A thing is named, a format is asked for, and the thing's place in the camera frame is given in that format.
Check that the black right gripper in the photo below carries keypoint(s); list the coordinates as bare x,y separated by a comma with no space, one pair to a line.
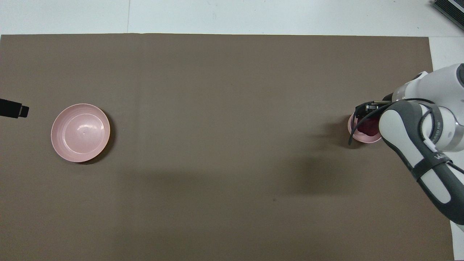
377,106

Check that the dark red apple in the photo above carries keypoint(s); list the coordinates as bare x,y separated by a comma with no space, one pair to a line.
369,127

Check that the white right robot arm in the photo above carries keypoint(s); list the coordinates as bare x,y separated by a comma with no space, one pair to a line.
402,127

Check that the pink bowl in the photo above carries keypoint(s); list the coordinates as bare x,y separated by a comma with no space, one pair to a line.
364,138

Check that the pink plate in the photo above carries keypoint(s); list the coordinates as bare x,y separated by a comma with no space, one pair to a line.
79,132

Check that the black ribbed device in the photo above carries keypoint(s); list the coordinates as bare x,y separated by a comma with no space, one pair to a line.
451,11

